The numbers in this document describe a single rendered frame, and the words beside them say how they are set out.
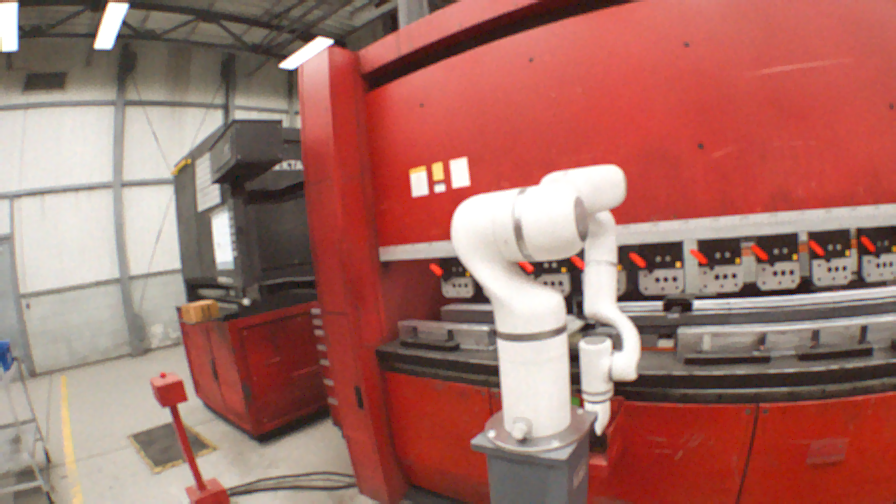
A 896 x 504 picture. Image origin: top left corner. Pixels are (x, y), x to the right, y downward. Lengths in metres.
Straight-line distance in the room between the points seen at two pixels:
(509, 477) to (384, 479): 1.45
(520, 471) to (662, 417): 0.74
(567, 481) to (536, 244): 0.41
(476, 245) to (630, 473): 1.09
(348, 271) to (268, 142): 0.67
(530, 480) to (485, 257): 0.39
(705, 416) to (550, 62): 1.28
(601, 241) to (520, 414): 0.56
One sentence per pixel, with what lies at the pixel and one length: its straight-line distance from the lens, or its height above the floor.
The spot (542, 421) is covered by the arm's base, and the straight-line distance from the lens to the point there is 0.71.
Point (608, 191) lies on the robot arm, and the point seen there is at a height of 1.42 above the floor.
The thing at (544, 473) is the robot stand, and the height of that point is 0.96.
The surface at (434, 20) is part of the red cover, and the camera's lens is 1.85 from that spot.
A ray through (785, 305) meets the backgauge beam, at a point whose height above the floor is 0.98.
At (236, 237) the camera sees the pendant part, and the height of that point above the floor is 1.44.
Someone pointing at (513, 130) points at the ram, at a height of 1.70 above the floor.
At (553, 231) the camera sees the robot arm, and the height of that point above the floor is 1.35.
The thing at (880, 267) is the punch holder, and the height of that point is 1.14.
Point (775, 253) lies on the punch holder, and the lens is 1.36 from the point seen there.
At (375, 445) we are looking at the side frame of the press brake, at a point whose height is 0.40.
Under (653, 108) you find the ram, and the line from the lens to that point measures 1.38.
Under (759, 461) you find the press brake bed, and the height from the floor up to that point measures 0.56.
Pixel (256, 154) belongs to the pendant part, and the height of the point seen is 1.79.
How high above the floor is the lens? 1.37
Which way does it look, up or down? 3 degrees down
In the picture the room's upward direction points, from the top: 7 degrees counter-clockwise
